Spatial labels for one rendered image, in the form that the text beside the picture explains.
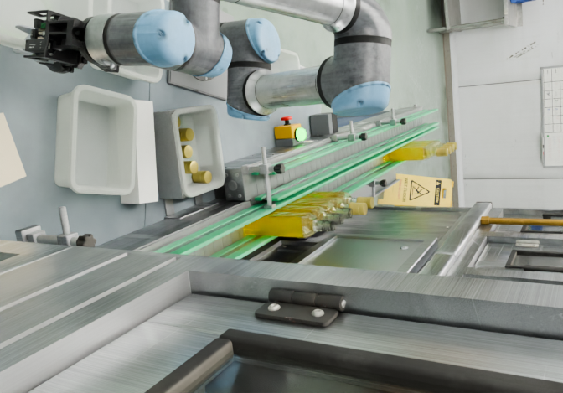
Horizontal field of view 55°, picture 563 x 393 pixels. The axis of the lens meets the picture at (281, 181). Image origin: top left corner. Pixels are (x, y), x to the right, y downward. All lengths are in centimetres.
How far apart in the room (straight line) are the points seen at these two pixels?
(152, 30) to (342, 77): 46
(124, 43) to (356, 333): 55
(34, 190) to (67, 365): 82
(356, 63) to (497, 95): 624
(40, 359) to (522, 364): 29
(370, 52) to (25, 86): 68
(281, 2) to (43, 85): 53
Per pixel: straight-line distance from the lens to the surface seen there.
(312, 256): 157
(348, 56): 109
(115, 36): 81
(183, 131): 143
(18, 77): 120
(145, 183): 132
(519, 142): 732
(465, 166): 747
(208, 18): 87
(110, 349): 41
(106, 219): 132
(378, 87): 109
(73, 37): 86
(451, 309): 38
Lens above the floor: 174
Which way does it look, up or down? 31 degrees down
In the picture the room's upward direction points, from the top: 90 degrees clockwise
